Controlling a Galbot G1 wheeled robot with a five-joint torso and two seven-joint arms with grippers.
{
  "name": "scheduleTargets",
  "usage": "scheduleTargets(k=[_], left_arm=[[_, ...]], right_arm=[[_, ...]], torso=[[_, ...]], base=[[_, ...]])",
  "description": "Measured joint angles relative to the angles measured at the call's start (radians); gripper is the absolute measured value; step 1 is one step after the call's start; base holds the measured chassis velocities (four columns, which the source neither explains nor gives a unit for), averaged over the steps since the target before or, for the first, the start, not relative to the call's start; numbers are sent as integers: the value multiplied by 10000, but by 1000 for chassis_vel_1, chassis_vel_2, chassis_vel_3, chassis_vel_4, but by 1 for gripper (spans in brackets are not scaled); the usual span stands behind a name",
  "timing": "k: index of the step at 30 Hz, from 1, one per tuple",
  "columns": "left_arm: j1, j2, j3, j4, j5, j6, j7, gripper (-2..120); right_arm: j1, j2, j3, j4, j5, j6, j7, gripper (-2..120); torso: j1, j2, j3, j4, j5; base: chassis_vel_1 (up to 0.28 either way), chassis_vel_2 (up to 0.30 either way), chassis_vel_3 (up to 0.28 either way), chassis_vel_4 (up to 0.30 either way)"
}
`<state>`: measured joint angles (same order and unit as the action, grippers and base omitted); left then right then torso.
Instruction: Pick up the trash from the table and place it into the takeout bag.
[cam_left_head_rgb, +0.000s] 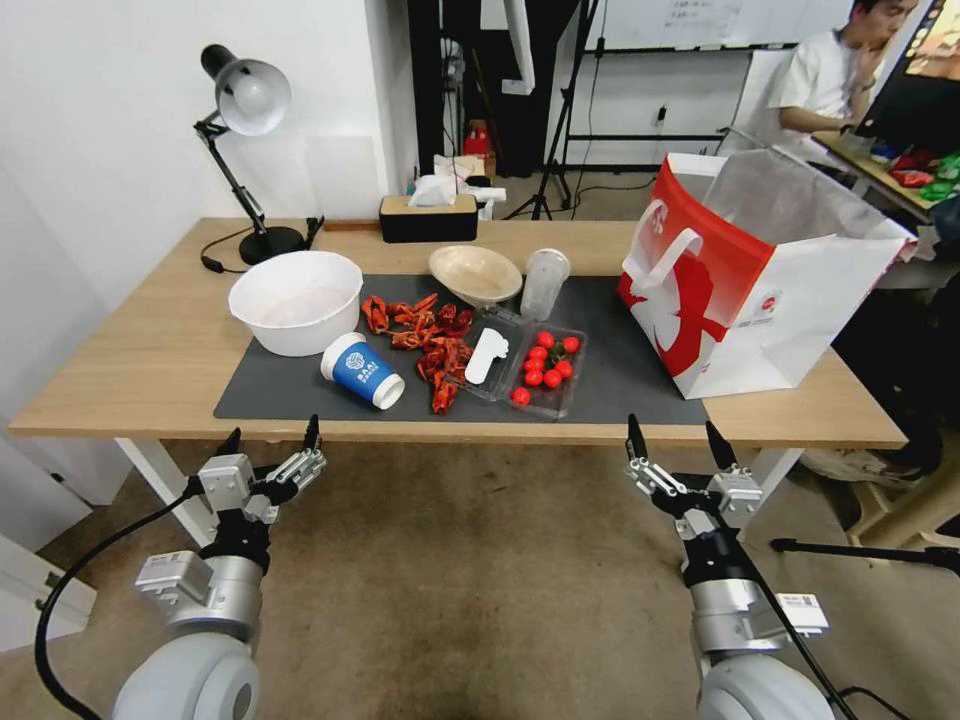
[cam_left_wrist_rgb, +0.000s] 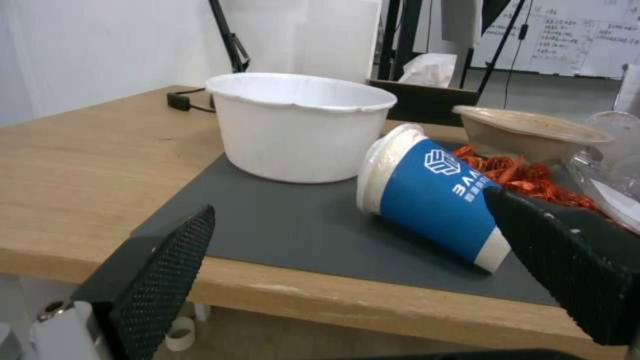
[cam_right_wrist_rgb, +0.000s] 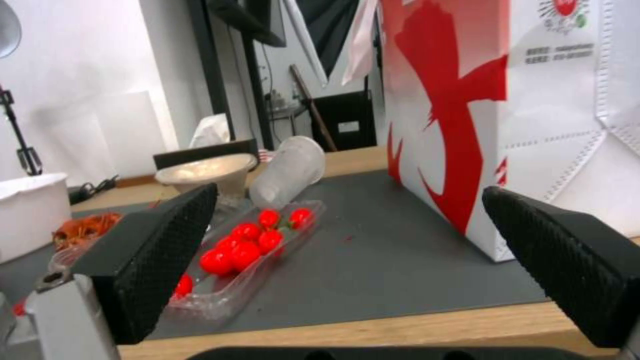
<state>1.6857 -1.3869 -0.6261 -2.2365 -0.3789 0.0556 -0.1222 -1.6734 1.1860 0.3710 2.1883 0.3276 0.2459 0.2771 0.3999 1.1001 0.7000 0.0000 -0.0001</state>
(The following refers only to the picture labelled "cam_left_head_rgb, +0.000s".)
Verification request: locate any black tripod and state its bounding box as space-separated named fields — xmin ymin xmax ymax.
xmin=500 ymin=0 xmax=604 ymax=222

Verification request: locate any red and white delivery bag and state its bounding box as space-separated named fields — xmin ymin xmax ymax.
xmin=616 ymin=147 xmax=921 ymax=402

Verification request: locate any blue and white paper cup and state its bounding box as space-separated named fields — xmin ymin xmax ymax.
xmin=320 ymin=331 xmax=407 ymax=413

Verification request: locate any white tissue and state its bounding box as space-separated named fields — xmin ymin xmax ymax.
xmin=407 ymin=173 xmax=459 ymax=210

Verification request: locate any wooden side desk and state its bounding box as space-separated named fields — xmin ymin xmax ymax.
xmin=812 ymin=130 xmax=960 ymax=220

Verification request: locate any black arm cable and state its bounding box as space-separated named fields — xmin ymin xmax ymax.
xmin=35 ymin=473 xmax=208 ymax=720
xmin=742 ymin=547 xmax=860 ymax=720

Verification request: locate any black desk lamp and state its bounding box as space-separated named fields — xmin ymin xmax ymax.
xmin=192 ymin=43 xmax=307 ymax=266

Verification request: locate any clear plastic cup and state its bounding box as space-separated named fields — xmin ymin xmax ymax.
xmin=518 ymin=248 xmax=573 ymax=321

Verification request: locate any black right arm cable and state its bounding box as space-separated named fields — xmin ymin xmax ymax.
xmin=742 ymin=547 xmax=860 ymax=720

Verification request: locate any white hanging fabric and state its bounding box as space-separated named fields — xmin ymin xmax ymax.
xmin=500 ymin=0 xmax=573 ymax=97

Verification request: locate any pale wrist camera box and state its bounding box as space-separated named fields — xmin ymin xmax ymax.
xmin=197 ymin=453 xmax=258 ymax=513
xmin=707 ymin=464 xmax=766 ymax=520

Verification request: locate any black tissue box wooden lid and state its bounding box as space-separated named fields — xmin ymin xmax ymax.
xmin=377 ymin=192 xmax=481 ymax=244

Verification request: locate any green snack packet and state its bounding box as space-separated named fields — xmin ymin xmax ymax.
xmin=918 ymin=151 xmax=960 ymax=202

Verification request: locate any black tripod leg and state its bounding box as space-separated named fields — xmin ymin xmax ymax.
xmin=770 ymin=535 xmax=960 ymax=580

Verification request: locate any dark grey table mat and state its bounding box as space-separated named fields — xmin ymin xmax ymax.
xmin=212 ymin=272 xmax=711 ymax=424

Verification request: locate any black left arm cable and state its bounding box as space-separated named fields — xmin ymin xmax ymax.
xmin=35 ymin=473 xmax=208 ymax=720

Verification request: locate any white cabinet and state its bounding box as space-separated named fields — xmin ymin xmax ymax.
xmin=0 ymin=433 xmax=100 ymax=655

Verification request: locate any black lamp power cable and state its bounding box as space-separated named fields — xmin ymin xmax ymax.
xmin=199 ymin=223 xmax=250 ymax=276

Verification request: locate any beige stool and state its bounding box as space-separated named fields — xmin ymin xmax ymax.
xmin=845 ymin=479 xmax=960 ymax=554

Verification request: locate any red snack packet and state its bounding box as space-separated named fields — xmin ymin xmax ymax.
xmin=889 ymin=148 xmax=939 ymax=190

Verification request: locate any black computer monitor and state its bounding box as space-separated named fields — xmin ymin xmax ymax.
xmin=853 ymin=0 xmax=960 ymax=157

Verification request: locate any person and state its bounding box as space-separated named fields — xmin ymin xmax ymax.
xmin=774 ymin=0 xmax=925 ymax=164

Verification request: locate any large white plastic bowl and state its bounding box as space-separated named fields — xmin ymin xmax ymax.
xmin=227 ymin=250 xmax=366 ymax=358

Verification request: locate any white flat plastic utensil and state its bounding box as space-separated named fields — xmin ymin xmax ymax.
xmin=464 ymin=326 xmax=514 ymax=387

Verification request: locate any cardboard box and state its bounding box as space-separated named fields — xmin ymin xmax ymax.
xmin=433 ymin=152 xmax=498 ymax=187

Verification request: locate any white table leg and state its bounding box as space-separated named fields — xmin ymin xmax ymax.
xmin=737 ymin=447 xmax=805 ymax=543
xmin=114 ymin=437 xmax=220 ymax=550

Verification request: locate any whiteboard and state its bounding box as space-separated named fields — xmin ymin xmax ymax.
xmin=598 ymin=0 xmax=805 ymax=55

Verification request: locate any clear disposable takeout box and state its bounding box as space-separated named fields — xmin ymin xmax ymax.
xmin=448 ymin=306 xmax=591 ymax=422

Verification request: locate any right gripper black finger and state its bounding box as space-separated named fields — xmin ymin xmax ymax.
xmin=705 ymin=420 xmax=739 ymax=475
xmin=623 ymin=413 xmax=689 ymax=513

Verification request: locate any beige disposable bowl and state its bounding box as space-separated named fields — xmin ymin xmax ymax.
xmin=428 ymin=244 xmax=525 ymax=310

